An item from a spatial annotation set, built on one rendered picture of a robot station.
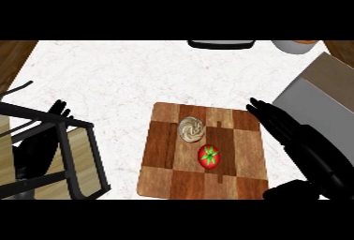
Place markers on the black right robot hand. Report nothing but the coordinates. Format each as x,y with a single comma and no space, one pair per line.
318,156

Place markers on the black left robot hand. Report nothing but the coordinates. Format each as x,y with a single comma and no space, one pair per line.
37,156

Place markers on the open cardboard box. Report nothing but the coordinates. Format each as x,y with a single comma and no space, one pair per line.
318,103

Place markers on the red tomato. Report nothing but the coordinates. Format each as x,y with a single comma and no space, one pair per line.
209,157

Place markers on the checkered wooden cutting board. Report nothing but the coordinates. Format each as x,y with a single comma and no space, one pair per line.
185,181

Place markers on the beige round garlic bulb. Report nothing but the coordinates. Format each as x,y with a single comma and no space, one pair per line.
191,129

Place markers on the grey round pot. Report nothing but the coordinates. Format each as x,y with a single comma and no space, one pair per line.
296,46

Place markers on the black frame rack wooden shelves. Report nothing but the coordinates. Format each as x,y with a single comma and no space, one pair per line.
74,156

